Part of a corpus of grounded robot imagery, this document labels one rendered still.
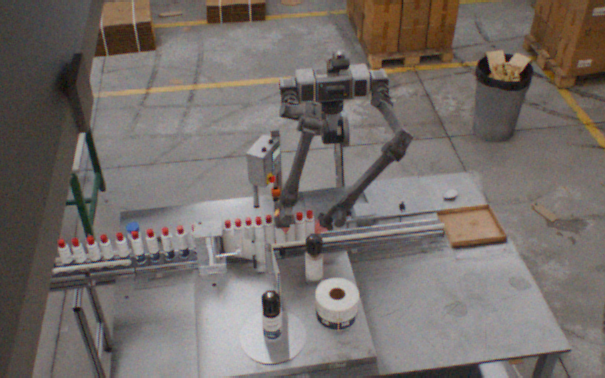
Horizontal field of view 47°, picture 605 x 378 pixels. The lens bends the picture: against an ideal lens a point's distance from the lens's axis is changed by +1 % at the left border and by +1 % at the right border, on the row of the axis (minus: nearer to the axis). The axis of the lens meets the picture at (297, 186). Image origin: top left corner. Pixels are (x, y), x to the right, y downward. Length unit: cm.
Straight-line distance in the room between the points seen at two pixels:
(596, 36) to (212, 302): 443
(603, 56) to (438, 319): 395
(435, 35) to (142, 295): 426
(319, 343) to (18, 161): 308
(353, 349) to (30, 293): 308
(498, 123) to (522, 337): 275
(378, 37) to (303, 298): 378
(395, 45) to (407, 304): 376
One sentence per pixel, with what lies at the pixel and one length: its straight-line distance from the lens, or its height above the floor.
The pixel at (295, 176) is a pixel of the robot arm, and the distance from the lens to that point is 335.
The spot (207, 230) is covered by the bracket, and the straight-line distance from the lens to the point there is 344.
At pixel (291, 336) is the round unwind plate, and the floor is 89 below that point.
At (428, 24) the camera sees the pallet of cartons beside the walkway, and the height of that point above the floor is 39.
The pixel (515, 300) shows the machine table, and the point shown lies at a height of 83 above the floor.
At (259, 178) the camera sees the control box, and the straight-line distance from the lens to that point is 340.
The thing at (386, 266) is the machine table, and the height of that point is 83.
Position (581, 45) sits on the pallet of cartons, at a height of 44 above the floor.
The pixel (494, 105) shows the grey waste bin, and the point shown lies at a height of 37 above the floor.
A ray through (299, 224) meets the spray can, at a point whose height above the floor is 103.
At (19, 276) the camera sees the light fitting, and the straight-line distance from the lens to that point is 20.
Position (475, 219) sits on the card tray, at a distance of 401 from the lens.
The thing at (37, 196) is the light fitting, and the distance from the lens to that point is 23.
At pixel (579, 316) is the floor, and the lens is 481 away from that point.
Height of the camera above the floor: 350
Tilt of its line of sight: 40 degrees down
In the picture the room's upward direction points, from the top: 1 degrees counter-clockwise
